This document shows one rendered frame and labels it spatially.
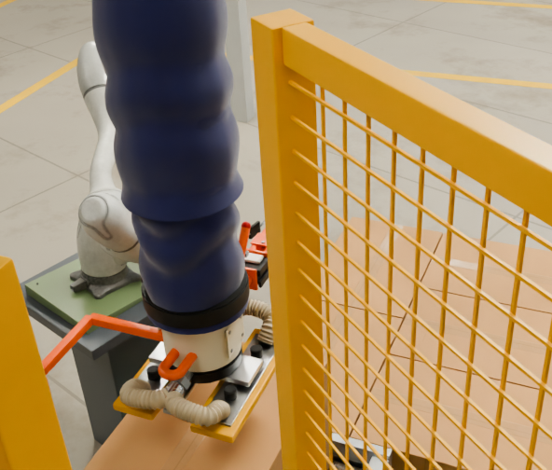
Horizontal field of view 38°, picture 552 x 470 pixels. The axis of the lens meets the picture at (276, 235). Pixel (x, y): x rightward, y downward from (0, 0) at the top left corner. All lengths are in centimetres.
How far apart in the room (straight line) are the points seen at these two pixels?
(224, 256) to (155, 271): 14
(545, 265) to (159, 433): 179
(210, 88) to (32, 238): 335
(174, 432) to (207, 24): 102
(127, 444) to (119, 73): 94
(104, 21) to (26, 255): 325
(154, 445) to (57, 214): 303
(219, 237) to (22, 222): 337
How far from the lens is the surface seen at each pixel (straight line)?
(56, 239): 460
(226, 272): 157
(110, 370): 285
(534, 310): 300
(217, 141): 143
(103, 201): 189
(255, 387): 178
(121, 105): 140
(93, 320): 184
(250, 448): 191
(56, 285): 281
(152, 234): 153
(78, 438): 336
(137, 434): 198
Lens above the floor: 236
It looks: 33 degrees down
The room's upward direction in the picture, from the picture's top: 4 degrees counter-clockwise
